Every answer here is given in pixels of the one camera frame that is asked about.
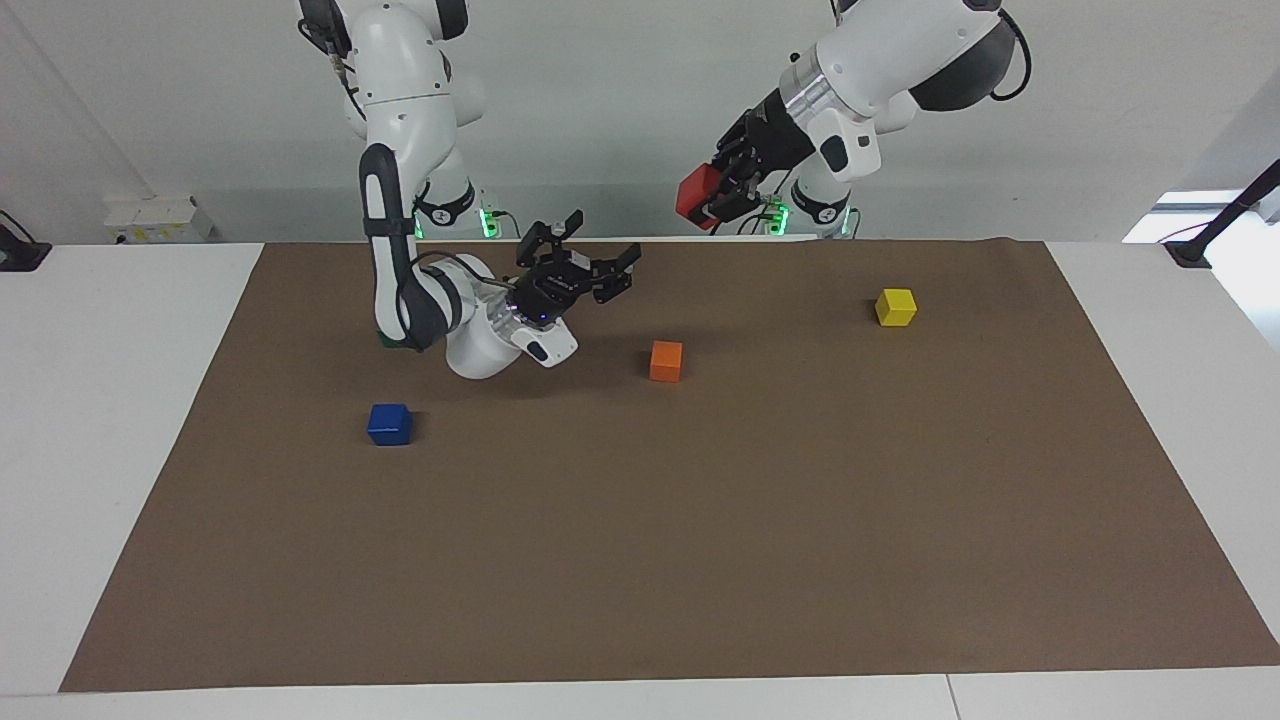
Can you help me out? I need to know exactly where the white wall power box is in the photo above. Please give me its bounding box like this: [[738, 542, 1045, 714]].
[[104, 194, 215, 245]]

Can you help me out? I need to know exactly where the brown table mat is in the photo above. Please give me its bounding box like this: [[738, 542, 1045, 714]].
[[58, 238, 1280, 693]]

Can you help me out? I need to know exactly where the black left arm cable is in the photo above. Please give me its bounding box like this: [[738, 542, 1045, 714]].
[[988, 8, 1032, 102]]

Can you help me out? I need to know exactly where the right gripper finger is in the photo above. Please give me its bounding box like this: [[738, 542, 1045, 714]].
[[589, 242, 643, 305], [516, 209, 585, 267]]

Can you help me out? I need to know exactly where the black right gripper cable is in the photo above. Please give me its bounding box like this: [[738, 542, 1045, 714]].
[[398, 250, 513, 346]]

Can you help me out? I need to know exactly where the black clamp stand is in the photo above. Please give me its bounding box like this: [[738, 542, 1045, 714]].
[[0, 209, 53, 273]]

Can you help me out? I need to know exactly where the red wooden block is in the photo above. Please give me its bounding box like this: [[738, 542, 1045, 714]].
[[676, 164, 723, 232]]

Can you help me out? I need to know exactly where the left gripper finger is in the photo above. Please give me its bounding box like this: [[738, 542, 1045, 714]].
[[704, 178, 765, 227], [710, 143, 749, 193]]

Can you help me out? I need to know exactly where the blue wooden block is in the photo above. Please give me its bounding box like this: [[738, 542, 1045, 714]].
[[367, 403, 414, 447]]

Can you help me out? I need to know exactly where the black slanted camera stand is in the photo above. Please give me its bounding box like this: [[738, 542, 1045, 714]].
[[1164, 159, 1280, 269]]

